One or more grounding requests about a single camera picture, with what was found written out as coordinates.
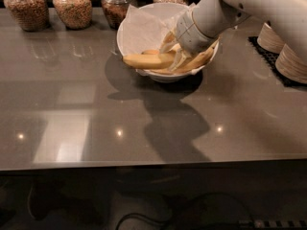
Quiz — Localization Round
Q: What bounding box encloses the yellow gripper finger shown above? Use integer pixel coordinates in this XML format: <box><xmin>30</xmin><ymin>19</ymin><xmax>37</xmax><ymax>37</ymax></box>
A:
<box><xmin>168</xmin><ymin>47</ymin><xmax>192</xmax><ymax>71</ymax></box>
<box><xmin>159</xmin><ymin>29</ymin><xmax>178</xmax><ymax>54</ymax></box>

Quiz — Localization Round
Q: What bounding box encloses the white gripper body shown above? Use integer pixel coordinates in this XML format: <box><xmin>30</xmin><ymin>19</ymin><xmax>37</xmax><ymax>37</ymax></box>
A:
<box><xmin>176</xmin><ymin>8</ymin><xmax>221</xmax><ymax>54</ymax></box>

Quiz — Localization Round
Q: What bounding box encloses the yellow banana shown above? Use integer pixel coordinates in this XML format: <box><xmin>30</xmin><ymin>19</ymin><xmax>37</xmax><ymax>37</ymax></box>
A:
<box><xmin>123</xmin><ymin>53</ymin><xmax>175</xmax><ymax>69</ymax></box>
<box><xmin>176</xmin><ymin>40</ymin><xmax>219</xmax><ymax>74</ymax></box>

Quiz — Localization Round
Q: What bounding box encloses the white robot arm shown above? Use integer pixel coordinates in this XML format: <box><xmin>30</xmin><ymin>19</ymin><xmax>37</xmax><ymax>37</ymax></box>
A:
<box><xmin>161</xmin><ymin>0</ymin><xmax>307</xmax><ymax>70</ymax></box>

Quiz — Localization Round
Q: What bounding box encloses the white bowl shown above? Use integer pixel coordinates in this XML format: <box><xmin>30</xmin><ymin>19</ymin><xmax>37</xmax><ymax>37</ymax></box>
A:
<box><xmin>115</xmin><ymin>2</ymin><xmax>221</xmax><ymax>83</ymax></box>

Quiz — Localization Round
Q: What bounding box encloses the small back banana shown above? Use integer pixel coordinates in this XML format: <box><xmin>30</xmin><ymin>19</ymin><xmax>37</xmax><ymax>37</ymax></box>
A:
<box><xmin>141</xmin><ymin>49</ymin><xmax>159</xmax><ymax>55</ymax></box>

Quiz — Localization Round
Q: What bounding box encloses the far paper bowl stack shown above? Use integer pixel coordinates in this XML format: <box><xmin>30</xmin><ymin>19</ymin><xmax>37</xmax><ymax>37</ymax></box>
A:
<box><xmin>257</xmin><ymin>23</ymin><xmax>284</xmax><ymax>54</ymax></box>

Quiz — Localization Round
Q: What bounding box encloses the paper bowl stack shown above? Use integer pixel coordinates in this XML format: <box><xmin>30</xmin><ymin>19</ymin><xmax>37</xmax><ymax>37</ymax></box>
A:
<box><xmin>257</xmin><ymin>23</ymin><xmax>284</xmax><ymax>54</ymax></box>
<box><xmin>275</xmin><ymin>44</ymin><xmax>307</xmax><ymax>84</ymax></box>

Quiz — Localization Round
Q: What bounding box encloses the near paper bowl stack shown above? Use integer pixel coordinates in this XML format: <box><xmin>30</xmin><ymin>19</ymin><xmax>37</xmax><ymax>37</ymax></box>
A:
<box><xmin>275</xmin><ymin>44</ymin><xmax>307</xmax><ymax>84</ymax></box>

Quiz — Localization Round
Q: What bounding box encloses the white paper liner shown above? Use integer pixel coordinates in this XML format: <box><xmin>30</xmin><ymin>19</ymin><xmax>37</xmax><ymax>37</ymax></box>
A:
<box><xmin>121</xmin><ymin>3</ymin><xmax>197</xmax><ymax>56</ymax></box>

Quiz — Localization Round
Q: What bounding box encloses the black rubber mat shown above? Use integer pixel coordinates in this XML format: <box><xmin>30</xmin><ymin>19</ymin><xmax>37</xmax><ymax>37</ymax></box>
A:
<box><xmin>248</xmin><ymin>36</ymin><xmax>307</xmax><ymax>88</ymax></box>

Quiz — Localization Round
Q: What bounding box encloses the leftmost glass cereal jar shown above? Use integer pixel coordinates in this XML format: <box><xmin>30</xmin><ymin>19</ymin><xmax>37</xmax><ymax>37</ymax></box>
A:
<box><xmin>4</xmin><ymin>0</ymin><xmax>49</xmax><ymax>32</ymax></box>

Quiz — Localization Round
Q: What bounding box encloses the black power strip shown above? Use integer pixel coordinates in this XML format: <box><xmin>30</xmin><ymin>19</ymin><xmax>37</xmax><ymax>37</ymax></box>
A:
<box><xmin>238</xmin><ymin>219</ymin><xmax>307</xmax><ymax>230</ymax></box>

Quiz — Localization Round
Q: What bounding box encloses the black cable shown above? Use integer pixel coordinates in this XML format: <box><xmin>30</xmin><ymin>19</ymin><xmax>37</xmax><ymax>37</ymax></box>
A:
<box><xmin>114</xmin><ymin>192</ymin><xmax>253</xmax><ymax>230</ymax></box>

